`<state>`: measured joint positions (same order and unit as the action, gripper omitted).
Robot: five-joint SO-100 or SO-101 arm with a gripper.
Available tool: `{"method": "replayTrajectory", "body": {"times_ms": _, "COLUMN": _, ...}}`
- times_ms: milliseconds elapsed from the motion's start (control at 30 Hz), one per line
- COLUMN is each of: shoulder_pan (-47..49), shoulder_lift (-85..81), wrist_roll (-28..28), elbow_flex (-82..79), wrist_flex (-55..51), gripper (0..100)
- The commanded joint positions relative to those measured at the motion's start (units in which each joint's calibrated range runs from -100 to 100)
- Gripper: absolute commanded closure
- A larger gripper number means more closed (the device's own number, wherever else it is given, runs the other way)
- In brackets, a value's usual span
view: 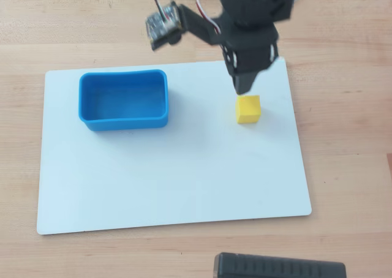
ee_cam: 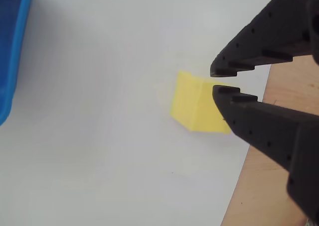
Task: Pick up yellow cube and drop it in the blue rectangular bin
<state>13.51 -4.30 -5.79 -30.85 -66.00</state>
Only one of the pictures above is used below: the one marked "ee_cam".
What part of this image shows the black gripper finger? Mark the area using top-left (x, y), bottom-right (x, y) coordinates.
top-left (212, 85), bottom-right (319, 226)
top-left (210, 0), bottom-right (319, 78)

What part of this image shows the yellow cube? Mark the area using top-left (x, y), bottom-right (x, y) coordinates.
top-left (170, 71), bottom-right (232, 134)

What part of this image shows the white rectangular mat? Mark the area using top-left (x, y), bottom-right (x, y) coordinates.
top-left (0, 0), bottom-right (275, 226)

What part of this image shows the blue rectangular bin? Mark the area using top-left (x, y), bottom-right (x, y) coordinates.
top-left (0, 0), bottom-right (34, 126)

